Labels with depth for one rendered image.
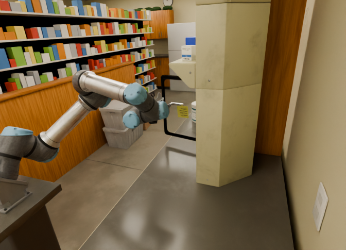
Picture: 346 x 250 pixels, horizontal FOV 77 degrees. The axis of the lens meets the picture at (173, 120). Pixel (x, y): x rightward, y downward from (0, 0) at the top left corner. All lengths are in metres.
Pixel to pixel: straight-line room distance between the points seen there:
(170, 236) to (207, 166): 0.34
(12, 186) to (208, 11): 1.08
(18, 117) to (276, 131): 2.32
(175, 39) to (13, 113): 4.47
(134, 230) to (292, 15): 1.14
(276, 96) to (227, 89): 0.43
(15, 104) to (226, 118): 2.14
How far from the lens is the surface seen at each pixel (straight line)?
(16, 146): 1.21
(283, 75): 1.23
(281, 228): 0.98
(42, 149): 1.27
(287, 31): 1.21
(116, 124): 3.25
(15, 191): 1.23
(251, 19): 0.91
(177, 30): 6.07
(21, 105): 2.65
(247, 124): 1.01
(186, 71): 0.89
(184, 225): 0.93
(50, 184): 1.31
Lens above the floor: 1.63
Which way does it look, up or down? 22 degrees down
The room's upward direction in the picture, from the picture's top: 3 degrees counter-clockwise
